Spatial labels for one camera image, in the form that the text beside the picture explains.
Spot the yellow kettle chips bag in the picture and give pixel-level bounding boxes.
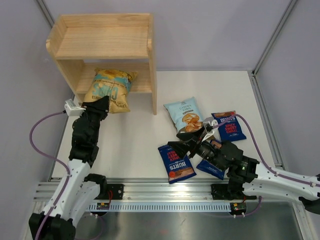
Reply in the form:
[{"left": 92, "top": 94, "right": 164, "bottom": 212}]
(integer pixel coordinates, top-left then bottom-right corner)
[{"left": 83, "top": 67, "right": 138, "bottom": 114}]

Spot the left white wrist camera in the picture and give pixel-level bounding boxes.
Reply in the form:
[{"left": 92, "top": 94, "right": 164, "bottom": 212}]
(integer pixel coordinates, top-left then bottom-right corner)
[{"left": 64, "top": 99, "right": 85, "bottom": 117}]

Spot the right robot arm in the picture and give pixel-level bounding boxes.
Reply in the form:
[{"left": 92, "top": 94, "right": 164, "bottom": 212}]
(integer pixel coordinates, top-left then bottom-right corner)
[{"left": 167, "top": 127, "right": 320, "bottom": 214}]

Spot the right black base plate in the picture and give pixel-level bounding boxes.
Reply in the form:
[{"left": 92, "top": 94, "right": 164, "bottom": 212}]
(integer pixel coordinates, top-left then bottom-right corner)
[{"left": 210, "top": 183, "right": 243, "bottom": 201}]

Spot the right aluminium frame post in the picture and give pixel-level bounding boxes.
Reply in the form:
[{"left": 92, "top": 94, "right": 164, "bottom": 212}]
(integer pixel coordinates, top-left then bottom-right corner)
[{"left": 251, "top": 0, "right": 299, "bottom": 77}]

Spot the blue Burts bag left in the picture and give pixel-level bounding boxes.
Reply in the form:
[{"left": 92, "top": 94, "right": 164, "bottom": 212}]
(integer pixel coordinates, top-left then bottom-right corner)
[{"left": 158, "top": 145, "right": 197, "bottom": 184}]

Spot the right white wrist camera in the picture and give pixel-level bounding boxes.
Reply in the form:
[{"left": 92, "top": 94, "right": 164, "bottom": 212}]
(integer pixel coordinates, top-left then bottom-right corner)
[{"left": 202, "top": 116, "right": 218, "bottom": 141}]

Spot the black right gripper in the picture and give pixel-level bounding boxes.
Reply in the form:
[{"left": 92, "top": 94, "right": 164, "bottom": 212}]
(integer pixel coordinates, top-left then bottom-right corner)
[{"left": 168, "top": 125, "right": 227, "bottom": 172}]

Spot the blue Burts bag right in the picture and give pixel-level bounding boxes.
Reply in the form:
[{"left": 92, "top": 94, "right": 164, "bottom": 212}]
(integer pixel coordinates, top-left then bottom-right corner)
[{"left": 211, "top": 111, "right": 247, "bottom": 142}]

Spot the blue Burts bag middle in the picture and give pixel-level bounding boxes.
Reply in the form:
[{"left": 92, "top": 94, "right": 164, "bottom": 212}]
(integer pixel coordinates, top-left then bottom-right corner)
[{"left": 196, "top": 139, "right": 226, "bottom": 181}]

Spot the blue burts bag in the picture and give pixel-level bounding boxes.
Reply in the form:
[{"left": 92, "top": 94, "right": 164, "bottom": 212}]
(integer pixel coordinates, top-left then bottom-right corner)
[
  {"left": 211, "top": 111, "right": 247, "bottom": 142},
  {"left": 158, "top": 145, "right": 197, "bottom": 184},
  {"left": 196, "top": 139, "right": 226, "bottom": 181}
]

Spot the light blue cassava chips bag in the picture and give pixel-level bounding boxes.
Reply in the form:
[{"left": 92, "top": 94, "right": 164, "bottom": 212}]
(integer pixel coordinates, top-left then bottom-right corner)
[{"left": 164, "top": 97, "right": 204, "bottom": 133}]

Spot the aluminium frame post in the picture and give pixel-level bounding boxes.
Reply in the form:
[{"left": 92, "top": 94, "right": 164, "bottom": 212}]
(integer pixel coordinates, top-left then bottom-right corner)
[
  {"left": 251, "top": 0, "right": 299, "bottom": 77},
  {"left": 34, "top": 0, "right": 55, "bottom": 28}
]

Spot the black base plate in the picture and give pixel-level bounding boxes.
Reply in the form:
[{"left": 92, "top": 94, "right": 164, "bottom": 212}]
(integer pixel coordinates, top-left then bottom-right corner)
[
  {"left": 210, "top": 183, "right": 243, "bottom": 201},
  {"left": 96, "top": 183, "right": 124, "bottom": 200}
]

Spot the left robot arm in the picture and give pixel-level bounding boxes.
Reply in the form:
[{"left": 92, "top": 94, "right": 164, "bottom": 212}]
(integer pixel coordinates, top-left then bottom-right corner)
[{"left": 28, "top": 96, "right": 110, "bottom": 240}]

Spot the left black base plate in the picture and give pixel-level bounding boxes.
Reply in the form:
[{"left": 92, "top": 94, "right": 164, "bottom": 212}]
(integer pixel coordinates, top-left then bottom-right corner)
[{"left": 96, "top": 183, "right": 124, "bottom": 200}]

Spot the white slotted cable duct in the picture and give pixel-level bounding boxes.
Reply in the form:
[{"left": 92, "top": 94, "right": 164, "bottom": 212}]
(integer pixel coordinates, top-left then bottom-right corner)
[{"left": 87, "top": 202, "right": 242, "bottom": 213}]

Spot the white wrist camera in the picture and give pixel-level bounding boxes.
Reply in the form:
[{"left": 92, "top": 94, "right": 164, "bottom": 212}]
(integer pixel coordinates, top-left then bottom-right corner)
[
  {"left": 202, "top": 116, "right": 218, "bottom": 141},
  {"left": 64, "top": 99, "right": 85, "bottom": 117}
]

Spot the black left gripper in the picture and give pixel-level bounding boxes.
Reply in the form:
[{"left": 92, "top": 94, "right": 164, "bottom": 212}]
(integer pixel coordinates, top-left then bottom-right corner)
[{"left": 78, "top": 95, "right": 109, "bottom": 144}]

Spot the left aluminium frame post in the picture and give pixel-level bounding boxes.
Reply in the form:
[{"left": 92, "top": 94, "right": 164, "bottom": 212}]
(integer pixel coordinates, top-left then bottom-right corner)
[{"left": 34, "top": 0, "right": 55, "bottom": 28}]

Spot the wooden two-tier shelf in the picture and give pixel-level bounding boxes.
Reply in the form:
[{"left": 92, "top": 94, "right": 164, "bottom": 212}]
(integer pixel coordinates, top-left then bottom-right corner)
[{"left": 46, "top": 13, "right": 157, "bottom": 114}]

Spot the aluminium mounting rail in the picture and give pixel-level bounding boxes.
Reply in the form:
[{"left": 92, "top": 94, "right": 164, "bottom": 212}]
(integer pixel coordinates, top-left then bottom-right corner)
[{"left": 34, "top": 177, "right": 251, "bottom": 203}]

